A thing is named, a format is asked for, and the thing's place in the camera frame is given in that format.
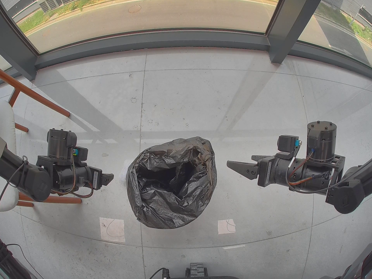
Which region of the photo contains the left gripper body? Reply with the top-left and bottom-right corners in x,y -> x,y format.
54,165 -> 103,192

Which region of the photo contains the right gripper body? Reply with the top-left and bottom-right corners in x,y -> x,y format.
257,155 -> 333,193

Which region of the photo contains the black plastic bag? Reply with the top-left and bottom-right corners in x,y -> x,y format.
126,136 -> 217,229

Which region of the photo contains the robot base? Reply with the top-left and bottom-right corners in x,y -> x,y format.
174,262 -> 242,279

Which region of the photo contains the white cushioned wooden chair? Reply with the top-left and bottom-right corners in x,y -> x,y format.
0,69 -> 82,212

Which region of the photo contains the window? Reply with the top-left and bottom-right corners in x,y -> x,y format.
0,0 -> 372,82

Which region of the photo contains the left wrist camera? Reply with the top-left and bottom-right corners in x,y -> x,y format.
71,146 -> 88,168

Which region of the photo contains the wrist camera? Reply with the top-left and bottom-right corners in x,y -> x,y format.
71,146 -> 88,168
277,135 -> 301,160

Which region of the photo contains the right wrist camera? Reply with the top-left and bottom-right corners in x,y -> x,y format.
277,135 -> 301,160

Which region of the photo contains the black cable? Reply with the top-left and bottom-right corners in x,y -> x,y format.
0,155 -> 28,201
4,244 -> 40,279
149,268 -> 170,279

